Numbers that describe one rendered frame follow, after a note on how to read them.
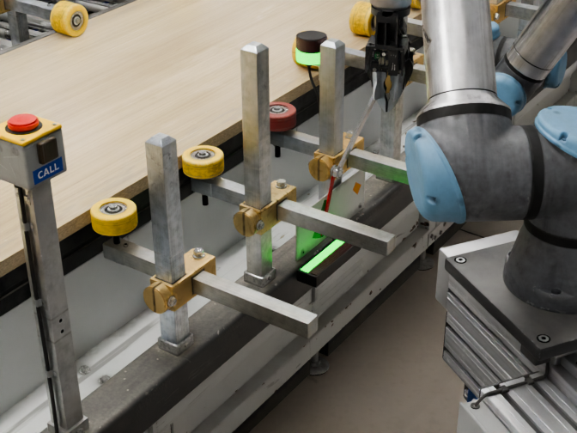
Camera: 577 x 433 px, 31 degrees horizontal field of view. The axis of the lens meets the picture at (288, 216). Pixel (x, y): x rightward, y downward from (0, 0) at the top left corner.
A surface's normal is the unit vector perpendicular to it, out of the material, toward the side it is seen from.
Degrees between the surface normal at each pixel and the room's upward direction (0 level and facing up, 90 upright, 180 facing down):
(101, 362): 0
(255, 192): 90
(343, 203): 90
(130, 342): 0
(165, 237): 90
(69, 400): 90
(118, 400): 0
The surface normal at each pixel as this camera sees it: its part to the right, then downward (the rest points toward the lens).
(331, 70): -0.56, 0.42
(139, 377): 0.00, -0.86
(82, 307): 0.83, 0.28
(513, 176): 0.05, 0.08
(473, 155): 0.04, -0.18
